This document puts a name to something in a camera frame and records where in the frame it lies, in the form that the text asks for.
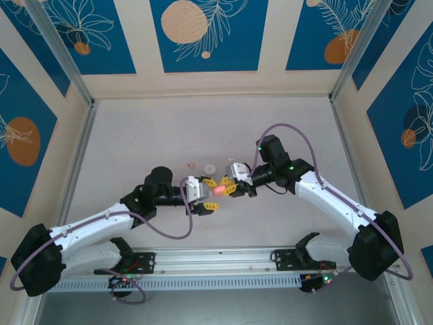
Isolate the black electronics board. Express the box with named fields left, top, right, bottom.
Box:
left=107, top=273, right=141, bottom=299
left=299, top=272, right=339, bottom=295

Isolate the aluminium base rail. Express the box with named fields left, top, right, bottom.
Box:
left=62, top=246, right=400, bottom=277

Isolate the grey slotted cable duct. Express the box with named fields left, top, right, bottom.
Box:
left=50, top=274, right=302, bottom=293

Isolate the aluminium table edge rail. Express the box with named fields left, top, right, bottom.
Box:
left=55, top=100, right=101, bottom=228

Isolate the aluminium upright frame post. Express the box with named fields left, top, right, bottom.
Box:
left=327, top=0, right=417, bottom=102
left=23, top=0, right=97, bottom=108

